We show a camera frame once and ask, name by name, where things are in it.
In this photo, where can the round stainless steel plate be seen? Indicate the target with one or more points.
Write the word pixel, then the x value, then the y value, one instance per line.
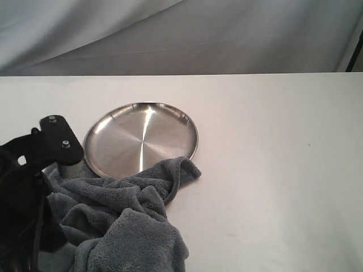
pixel 134 137

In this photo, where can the grey backdrop cloth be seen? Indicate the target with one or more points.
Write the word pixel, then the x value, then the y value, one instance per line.
pixel 44 38

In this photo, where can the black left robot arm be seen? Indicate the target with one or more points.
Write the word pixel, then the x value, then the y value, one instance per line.
pixel 27 222

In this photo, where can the grey blue fleece towel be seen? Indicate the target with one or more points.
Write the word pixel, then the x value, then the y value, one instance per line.
pixel 118 224

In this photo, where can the black backdrop stand pole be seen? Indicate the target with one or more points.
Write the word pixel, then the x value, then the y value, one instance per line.
pixel 355 54

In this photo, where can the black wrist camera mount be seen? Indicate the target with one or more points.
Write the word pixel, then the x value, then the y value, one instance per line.
pixel 56 143

